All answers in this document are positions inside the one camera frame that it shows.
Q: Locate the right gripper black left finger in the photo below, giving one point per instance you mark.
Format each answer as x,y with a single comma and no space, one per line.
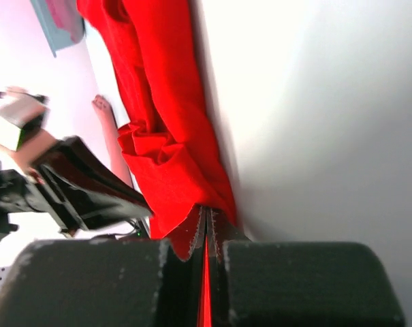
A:
101,282

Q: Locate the magenta crumpled t-shirt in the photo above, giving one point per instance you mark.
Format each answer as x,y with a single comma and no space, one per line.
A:
64,13

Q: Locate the folded pink t-shirt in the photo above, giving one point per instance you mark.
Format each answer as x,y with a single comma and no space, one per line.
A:
118,165

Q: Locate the red t-shirt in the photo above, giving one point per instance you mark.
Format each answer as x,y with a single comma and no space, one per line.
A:
169,143

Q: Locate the teal plastic basin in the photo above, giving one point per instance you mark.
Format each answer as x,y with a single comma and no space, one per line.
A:
57,38

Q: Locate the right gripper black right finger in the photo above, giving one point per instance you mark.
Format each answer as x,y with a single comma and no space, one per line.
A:
295,283

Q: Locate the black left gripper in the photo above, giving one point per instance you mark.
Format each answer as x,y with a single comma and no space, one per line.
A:
77,191

